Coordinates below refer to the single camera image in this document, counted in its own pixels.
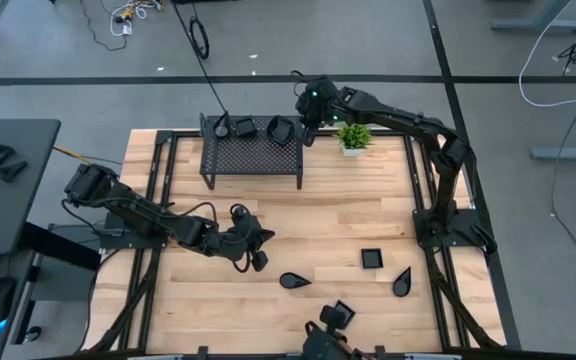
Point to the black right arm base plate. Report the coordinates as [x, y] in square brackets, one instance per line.
[468, 225]

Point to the grey table foot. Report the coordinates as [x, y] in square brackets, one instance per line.
[568, 152]
[538, 25]

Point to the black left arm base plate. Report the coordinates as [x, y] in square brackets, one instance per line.
[118, 243]

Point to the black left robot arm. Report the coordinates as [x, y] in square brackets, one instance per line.
[143, 215]

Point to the black desk foot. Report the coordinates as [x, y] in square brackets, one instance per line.
[58, 245]

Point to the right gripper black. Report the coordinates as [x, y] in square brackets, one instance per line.
[318, 102]

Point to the dark grey desk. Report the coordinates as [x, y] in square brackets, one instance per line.
[18, 210]

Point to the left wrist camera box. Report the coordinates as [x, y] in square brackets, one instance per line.
[259, 261]

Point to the black crumpled object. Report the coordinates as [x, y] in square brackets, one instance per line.
[9, 167]

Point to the green plant white pot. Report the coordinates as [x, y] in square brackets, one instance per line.
[354, 139]

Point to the black square mini plate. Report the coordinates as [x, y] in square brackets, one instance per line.
[372, 258]
[245, 127]
[348, 313]

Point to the black teardrop mini plate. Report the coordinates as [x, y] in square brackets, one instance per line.
[401, 286]
[290, 281]
[222, 131]

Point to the black mesh shelf riser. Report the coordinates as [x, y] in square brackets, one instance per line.
[253, 160]

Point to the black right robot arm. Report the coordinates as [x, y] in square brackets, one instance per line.
[398, 117]

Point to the black leaf mini plate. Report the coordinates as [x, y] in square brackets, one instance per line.
[280, 131]

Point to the black caster wheel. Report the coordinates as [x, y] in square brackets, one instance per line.
[33, 334]

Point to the white power strip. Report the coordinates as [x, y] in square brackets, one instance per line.
[126, 29]

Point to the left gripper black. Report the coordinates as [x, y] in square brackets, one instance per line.
[235, 237]

